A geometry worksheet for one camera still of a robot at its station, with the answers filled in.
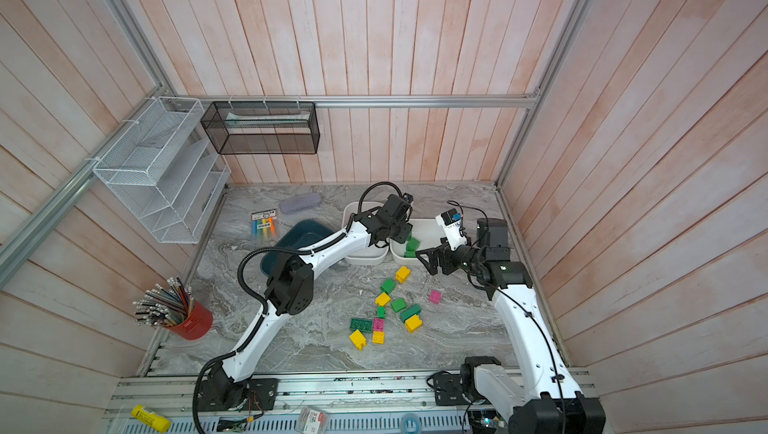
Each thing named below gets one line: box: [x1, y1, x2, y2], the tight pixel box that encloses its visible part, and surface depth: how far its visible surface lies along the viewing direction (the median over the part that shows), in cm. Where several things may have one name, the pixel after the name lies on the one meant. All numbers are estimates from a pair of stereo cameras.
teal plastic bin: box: [260, 219, 335, 276], surface depth 104 cm
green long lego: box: [400, 304, 422, 322], surface depth 87 cm
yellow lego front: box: [349, 329, 367, 351], surface depth 81 cm
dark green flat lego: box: [350, 318, 373, 332], surface depth 85 cm
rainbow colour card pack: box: [251, 208, 277, 240], surface depth 109 cm
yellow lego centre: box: [375, 292, 391, 307], surface depth 90 cm
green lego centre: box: [391, 298, 407, 313], surface depth 90 cm
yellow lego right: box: [405, 314, 423, 334], surface depth 85 cm
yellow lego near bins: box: [395, 266, 411, 284], surface depth 95 cm
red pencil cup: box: [133, 276, 214, 340], surface depth 78 cm
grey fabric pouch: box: [279, 192, 322, 214], surface depth 113 cm
